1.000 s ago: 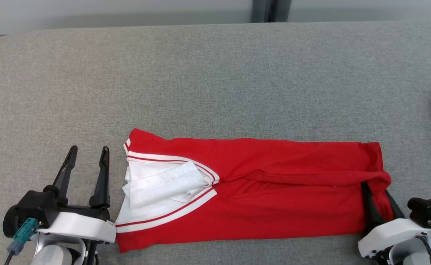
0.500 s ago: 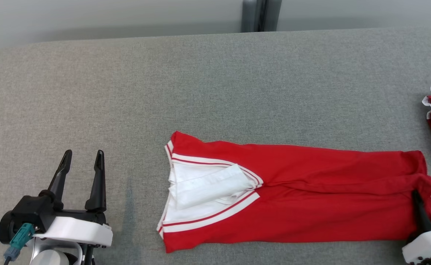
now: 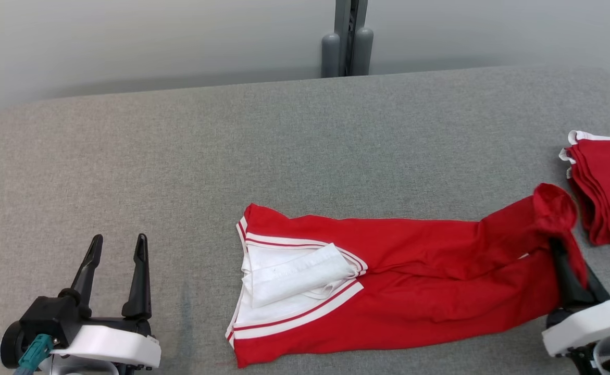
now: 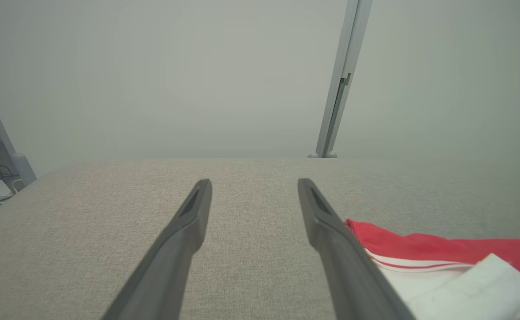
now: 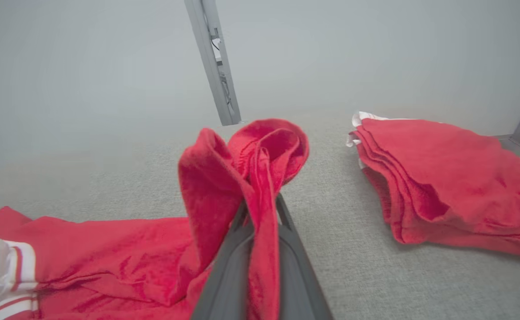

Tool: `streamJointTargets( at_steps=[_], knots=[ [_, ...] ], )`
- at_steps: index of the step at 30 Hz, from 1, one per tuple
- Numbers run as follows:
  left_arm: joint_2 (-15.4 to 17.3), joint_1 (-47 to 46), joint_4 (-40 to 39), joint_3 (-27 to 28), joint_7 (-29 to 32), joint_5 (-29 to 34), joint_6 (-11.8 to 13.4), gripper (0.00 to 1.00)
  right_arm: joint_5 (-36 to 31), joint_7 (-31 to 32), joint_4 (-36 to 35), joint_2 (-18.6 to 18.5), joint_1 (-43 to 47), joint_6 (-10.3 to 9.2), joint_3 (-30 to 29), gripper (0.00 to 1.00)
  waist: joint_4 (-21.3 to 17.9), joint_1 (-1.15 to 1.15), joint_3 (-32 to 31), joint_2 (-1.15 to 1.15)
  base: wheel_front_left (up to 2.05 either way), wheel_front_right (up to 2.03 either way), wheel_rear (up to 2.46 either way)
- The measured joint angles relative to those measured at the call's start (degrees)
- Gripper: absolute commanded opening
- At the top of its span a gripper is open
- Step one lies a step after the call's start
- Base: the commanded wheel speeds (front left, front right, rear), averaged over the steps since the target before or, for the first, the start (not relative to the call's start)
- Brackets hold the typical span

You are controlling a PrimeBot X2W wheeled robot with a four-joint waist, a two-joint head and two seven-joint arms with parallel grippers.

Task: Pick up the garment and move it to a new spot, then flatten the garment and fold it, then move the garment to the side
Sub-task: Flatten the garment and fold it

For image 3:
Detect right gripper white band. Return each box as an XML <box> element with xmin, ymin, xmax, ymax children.
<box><xmin>542</xmin><ymin>237</ymin><xmax>610</xmax><ymax>360</ymax></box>

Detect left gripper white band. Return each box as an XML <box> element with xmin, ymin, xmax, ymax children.
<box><xmin>49</xmin><ymin>233</ymin><xmax>161</xmax><ymax>372</ymax></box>

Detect red garment broad white stripe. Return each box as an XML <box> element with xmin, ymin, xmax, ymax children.
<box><xmin>559</xmin><ymin>130</ymin><xmax>610</xmax><ymax>247</ymax></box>

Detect red shirt white sleeves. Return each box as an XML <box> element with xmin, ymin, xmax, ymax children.
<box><xmin>225</xmin><ymin>182</ymin><xmax>590</xmax><ymax>369</ymax></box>

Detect left teal plug black cable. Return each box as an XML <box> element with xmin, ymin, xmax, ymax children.
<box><xmin>13</xmin><ymin>334</ymin><xmax>55</xmax><ymax>375</ymax></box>

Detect grey metal partition post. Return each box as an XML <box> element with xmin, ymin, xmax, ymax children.
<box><xmin>321</xmin><ymin>0</ymin><xmax>374</xmax><ymax>78</ymax></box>

